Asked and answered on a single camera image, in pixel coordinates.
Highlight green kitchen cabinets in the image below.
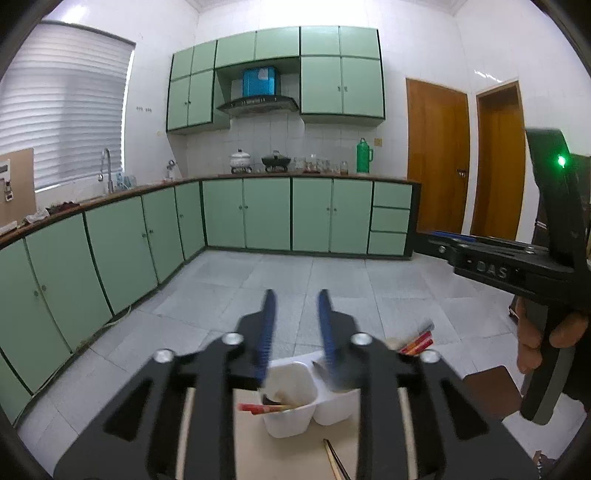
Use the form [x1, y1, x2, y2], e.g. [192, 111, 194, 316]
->
[166, 26, 386, 134]
[1, 174, 421, 420]

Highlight brown wooden door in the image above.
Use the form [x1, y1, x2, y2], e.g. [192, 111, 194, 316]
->
[406, 79, 470, 233]
[471, 81, 526, 241]

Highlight white double utensil holder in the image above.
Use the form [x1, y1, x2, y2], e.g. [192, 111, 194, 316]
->
[259, 351, 360, 439]

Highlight wooden chopstick red end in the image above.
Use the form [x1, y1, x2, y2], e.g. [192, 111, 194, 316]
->
[399, 322, 435, 356]

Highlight wooden chopstick red patterned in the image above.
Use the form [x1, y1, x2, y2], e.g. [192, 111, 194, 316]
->
[236, 403, 294, 415]

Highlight black wok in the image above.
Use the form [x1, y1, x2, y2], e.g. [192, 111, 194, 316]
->
[262, 150, 291, 173]

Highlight person right hand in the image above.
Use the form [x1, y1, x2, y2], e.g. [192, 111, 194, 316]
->
[515, 294, 591, 375]

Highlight blue box on hood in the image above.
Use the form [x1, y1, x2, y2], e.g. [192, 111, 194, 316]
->
[242, 66, 280, 97]

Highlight cardboard board with device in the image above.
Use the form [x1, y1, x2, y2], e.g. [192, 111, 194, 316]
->
[0, 148, 37, 227]

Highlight green thermos jug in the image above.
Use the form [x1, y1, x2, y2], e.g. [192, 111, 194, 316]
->
[356, 138, 374, 174]

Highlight green lower kitchen cabinets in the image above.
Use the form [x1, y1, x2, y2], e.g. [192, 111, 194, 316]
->
[1, 174, 421, 420]

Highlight white window blinds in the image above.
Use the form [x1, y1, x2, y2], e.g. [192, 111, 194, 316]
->
[1, 22, 135, 190]

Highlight black range hood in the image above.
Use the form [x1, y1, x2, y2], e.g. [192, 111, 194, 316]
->
[218, 95, 300, 118]

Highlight chrome sink faucet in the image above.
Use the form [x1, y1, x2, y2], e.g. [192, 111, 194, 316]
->
[98, 148, 114, 195]

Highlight white cooking pot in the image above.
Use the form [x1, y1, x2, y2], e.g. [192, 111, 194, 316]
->
[229, 149, 252, 174]

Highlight brown wooden chair seat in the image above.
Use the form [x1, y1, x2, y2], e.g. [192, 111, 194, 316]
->
[463, 365, 522, 420]

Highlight green upper kitchen cabinets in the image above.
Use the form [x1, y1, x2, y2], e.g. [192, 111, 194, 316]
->
[166, 26, 386, 134]

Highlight glass jars on counter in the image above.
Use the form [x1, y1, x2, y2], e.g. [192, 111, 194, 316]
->
[294, 154, 349, 176]

